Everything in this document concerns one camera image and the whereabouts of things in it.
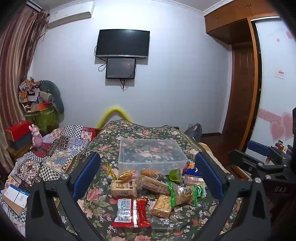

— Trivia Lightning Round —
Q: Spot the dark backpack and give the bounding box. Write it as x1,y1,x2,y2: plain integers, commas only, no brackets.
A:
184,123,203,142

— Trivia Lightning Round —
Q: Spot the golden foil snack packet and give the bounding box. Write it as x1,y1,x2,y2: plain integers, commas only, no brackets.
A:
119,170,137,180

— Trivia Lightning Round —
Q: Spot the yellow cracker packet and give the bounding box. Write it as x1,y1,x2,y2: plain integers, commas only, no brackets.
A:
149,194,174,219

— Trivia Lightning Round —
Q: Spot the small paper notice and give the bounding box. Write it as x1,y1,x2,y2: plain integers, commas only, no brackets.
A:
273,67,286,80

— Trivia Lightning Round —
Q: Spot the pink heart decal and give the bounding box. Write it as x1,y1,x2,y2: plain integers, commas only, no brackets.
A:
258,108,295,142

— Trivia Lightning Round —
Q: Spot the white cardboard box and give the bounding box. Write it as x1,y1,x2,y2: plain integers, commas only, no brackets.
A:
2,184,31,216

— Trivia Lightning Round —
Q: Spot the green-edged snack packet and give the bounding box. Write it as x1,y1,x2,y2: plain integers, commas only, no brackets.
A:
167,181,207,207

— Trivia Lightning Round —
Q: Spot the tan bread packet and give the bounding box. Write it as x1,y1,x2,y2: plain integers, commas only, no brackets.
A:
110,179,138,198

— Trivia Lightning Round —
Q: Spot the blue snack packet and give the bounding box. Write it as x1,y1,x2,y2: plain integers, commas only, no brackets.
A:
182,163,202,176

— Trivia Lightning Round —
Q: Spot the white sliding door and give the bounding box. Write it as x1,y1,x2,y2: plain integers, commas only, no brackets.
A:
245,16,296,163

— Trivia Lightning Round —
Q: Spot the red snack packet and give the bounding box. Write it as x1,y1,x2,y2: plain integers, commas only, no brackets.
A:
112,197,152,229

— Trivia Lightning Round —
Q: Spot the green jelly cup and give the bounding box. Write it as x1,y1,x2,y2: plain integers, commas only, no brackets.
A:
169,168,185,181

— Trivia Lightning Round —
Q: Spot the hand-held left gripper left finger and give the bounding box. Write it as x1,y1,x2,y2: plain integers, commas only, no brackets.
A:
25,152,103,241

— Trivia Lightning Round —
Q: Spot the white air conditioner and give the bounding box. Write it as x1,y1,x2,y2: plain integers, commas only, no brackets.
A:
47,0,92,29

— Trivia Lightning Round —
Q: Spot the clear plastic storage box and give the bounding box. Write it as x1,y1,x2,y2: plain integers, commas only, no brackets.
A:
117,137,189,176

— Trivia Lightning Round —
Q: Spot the striped brown curtain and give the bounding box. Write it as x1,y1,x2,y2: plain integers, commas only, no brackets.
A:
0,2,50,179

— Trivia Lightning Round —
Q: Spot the small yellow snack packet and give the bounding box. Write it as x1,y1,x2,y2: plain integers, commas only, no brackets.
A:
106,164,117,181

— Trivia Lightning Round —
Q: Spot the pile of patterned clothes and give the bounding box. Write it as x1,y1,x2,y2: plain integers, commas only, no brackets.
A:
18,77,44,108

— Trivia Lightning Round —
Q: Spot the floral blanket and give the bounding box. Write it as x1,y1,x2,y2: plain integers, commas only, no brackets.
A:
52,119,242,241

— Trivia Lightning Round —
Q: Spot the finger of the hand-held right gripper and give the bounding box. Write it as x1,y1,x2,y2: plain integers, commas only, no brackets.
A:
228,149,287,179
245,140,292,161

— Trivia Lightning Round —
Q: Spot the pink sausage packet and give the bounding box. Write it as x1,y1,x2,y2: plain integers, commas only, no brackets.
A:
183,175,206,186

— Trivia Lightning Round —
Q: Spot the black wall television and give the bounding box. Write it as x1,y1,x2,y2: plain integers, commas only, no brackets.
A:
95,29,150,59

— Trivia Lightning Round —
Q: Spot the patchwork quilt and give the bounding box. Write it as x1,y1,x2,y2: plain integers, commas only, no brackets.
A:
6,125,96,187

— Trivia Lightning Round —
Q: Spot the green printed cloth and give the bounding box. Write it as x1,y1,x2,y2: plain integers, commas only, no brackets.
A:
25,107,61,133

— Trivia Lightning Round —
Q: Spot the small black monitor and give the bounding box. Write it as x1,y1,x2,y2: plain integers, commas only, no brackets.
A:
105,58,137,80

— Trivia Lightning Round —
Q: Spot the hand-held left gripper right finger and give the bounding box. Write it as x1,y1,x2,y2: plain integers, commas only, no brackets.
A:
195,152,272,241

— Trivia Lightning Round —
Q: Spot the wooden wardrobe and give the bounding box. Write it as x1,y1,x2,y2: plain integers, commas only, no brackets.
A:
204,0,281,152

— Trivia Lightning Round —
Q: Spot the red box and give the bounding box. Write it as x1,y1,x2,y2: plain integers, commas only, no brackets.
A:
6,120,32,142

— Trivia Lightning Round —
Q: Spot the yellow foam tube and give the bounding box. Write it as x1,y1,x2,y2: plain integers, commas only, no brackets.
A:
95,105,134,129

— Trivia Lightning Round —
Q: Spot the cluster of small bottles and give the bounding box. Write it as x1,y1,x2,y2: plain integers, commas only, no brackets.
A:
275,140,294,154

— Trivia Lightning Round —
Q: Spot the pink plush rabbit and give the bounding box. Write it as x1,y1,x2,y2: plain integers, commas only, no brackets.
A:
29,124,43,148

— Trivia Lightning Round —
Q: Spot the orange bun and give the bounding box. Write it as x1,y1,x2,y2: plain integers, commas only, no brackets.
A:
142,168,163,180

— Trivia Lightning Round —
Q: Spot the brown cake packet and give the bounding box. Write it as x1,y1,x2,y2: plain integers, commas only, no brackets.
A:
138,176,172,195

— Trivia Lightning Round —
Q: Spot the orange box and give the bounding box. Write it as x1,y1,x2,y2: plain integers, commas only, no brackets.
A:
30,101,54,113

